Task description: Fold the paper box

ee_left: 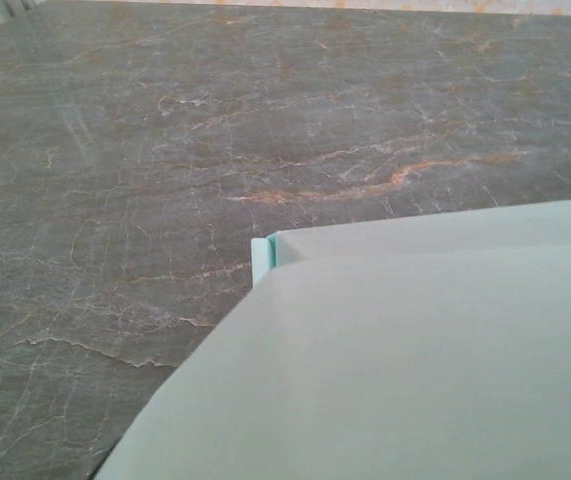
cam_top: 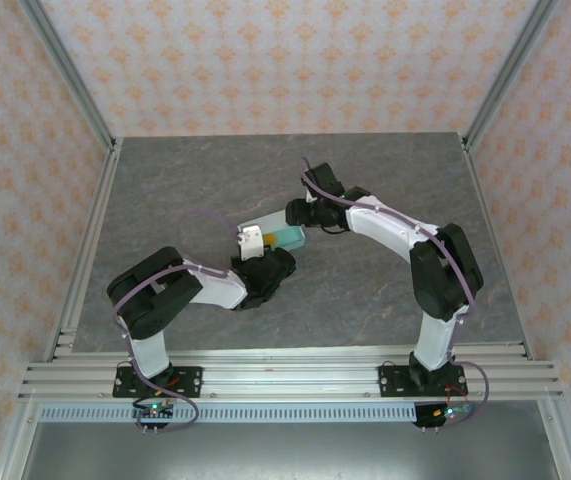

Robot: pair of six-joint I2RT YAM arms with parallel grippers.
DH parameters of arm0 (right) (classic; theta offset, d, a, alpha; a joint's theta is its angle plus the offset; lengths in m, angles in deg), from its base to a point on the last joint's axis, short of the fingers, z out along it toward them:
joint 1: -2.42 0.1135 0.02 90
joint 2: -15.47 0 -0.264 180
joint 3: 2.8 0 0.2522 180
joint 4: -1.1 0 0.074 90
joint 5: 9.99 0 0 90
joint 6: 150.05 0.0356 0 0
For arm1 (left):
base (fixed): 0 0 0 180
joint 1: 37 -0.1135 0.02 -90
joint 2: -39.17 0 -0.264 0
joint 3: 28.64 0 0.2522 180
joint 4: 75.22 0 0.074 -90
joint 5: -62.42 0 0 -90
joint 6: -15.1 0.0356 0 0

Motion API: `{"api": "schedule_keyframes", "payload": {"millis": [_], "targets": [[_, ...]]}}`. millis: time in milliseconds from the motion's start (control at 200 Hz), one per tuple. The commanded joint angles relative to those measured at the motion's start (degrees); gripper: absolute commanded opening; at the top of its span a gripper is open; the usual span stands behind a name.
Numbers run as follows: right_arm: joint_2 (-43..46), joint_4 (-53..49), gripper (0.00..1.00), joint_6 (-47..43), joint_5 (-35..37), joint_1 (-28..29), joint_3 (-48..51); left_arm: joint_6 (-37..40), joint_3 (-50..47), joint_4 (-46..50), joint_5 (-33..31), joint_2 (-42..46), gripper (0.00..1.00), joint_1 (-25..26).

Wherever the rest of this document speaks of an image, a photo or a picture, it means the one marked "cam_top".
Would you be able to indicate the light teal paper box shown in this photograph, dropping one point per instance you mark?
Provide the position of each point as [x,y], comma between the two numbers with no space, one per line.
[292,239]

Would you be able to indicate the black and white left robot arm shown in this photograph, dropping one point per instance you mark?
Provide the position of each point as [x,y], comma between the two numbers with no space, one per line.
[160,290]

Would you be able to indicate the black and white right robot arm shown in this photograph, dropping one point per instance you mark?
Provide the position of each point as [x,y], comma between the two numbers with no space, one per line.
[440,270]

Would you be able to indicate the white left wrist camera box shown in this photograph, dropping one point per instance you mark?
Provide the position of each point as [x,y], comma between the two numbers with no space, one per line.
[250,242]

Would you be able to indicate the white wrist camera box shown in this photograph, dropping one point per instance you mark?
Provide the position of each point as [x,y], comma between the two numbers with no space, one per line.
[310,197]
[250,242]

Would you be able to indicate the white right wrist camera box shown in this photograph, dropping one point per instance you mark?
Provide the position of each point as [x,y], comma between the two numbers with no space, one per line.
[310,197]

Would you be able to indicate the aluminium mounting rail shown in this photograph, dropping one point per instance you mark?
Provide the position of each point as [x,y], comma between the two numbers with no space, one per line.
[290,380]

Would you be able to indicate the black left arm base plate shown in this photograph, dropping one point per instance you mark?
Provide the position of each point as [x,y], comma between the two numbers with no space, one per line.
[190,380]

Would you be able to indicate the aluminium table side rail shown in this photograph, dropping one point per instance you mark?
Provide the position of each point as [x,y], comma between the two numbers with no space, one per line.
[485,220]
[90,240]

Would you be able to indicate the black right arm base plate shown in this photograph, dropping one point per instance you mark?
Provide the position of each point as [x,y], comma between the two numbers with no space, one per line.
[392,382]

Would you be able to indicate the aluminium frame post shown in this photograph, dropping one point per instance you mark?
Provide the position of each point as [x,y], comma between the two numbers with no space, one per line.
[510,75]
[70,75]

